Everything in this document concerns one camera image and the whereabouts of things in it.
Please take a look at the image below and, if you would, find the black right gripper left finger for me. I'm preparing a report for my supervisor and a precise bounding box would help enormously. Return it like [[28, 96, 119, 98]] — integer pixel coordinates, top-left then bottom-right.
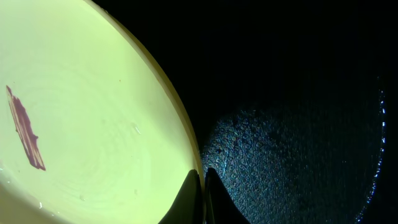
[[159, 169, 202, 224]]

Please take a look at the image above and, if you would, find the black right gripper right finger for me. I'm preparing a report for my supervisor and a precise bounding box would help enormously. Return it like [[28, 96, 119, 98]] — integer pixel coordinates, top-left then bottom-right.
[[205, 167, 249, 224]]

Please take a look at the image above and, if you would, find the yellow plate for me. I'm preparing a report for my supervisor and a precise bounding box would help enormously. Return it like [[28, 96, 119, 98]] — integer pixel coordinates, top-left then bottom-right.
[[1, 0, 202, 223]]

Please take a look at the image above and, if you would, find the black round tray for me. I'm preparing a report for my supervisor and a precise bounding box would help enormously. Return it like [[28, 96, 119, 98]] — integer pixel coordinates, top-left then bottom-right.
[[99, 1, 397, 223]]

